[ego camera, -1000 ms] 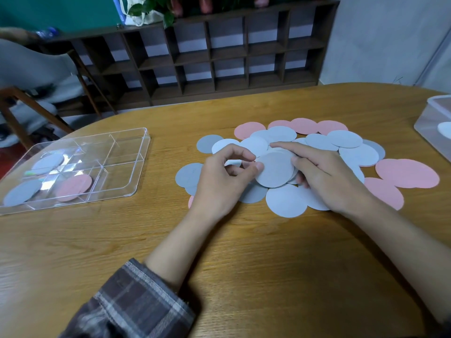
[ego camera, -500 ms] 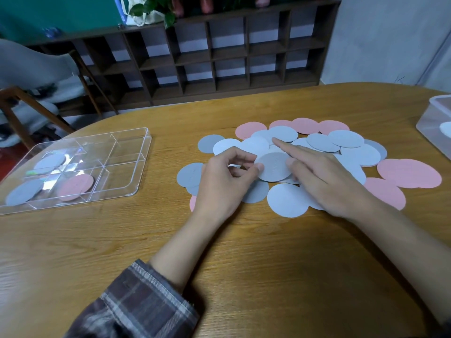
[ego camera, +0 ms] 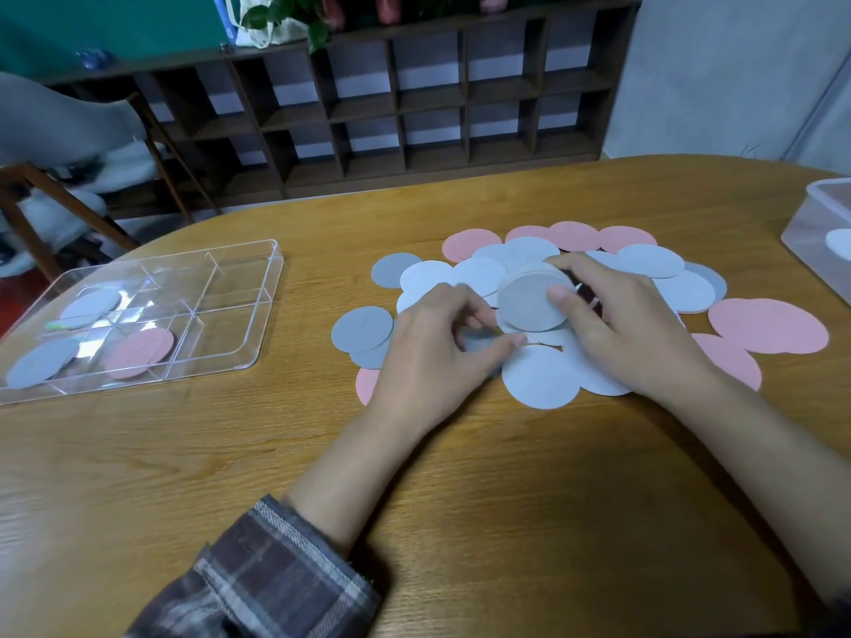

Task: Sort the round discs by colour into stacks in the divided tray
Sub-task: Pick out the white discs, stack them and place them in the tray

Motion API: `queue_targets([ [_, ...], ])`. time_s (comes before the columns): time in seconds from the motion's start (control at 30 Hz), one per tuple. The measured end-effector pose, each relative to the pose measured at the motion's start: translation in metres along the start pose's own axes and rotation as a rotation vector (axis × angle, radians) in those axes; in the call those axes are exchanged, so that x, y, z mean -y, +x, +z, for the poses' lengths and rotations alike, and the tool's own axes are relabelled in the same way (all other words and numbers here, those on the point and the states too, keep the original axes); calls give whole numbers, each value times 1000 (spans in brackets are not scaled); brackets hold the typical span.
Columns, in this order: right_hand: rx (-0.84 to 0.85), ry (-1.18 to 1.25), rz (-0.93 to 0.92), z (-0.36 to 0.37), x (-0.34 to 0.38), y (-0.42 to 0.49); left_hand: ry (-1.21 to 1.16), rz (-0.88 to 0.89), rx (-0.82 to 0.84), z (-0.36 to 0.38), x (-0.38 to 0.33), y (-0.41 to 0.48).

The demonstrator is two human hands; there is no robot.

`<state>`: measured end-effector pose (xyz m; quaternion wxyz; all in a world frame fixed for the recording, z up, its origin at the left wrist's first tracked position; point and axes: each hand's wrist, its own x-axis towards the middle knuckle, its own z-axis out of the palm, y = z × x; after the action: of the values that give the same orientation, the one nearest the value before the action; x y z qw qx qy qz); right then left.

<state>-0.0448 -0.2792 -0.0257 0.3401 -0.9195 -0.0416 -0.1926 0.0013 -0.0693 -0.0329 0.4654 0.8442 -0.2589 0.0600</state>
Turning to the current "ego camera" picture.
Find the person's right hand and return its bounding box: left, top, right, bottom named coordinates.
left=544, top=252, right=716, bottom=406

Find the person's left hand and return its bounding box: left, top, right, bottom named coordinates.
left=365, top=283, right=530, bottom=430

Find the neat white paper circle stack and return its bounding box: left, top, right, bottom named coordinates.
left=496, top=261, right=578, bottom=334

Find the pile of round paper discs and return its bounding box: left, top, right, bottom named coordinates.
left=331, top=221, right=831, bottom=411

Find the clear divided tray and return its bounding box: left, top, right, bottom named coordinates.
left=0, top=238, right=285, bottom=408

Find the pink disc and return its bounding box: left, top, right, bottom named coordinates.
left=104, top=326, right=176, bottom=381

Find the grey disc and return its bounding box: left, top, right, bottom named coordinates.
left=4, top=336, right=81, bottom=391

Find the person's right forearm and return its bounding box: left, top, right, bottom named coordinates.
left=668, top=371, right=851, bottom=612

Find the person's left forearm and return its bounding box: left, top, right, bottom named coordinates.
left=126, top=398, right=426, bottom=638

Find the translucent plastic tub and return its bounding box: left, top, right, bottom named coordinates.
left=780, top=177, right=851, bottom=307

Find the dark wooden cubby shelf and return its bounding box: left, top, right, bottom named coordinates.
left=39, top=0, right=643, bottom=220

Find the white tote bag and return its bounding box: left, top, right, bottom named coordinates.
left=225, top=0, right=310, bottom=50

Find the grey chair with wooden legs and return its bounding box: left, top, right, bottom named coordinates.
left=0, top=71, right=224, bottom=223
left=0, top=162, right=141, bottom=284

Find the blue bottle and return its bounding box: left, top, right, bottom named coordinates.
left=211, top=0, right=239, bottom=46

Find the grey wall pipe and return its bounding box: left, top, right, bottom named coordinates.
left=784, top=72, right=851, bottom=160

